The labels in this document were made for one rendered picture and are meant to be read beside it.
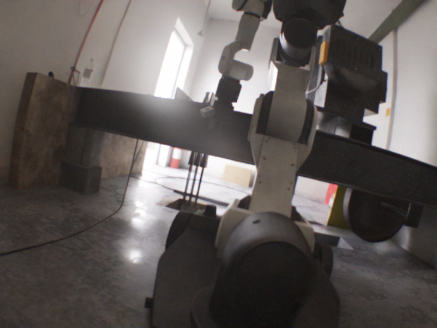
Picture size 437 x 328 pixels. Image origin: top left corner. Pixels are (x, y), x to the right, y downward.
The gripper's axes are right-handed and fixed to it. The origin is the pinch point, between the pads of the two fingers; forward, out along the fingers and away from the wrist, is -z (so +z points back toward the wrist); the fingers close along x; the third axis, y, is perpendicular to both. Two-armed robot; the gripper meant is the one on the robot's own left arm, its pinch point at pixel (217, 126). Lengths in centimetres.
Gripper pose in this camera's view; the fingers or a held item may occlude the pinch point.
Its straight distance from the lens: 92.2
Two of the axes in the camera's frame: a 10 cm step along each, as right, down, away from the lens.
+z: 2.8, -8.9, -3.5
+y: -8.7, -0.8, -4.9
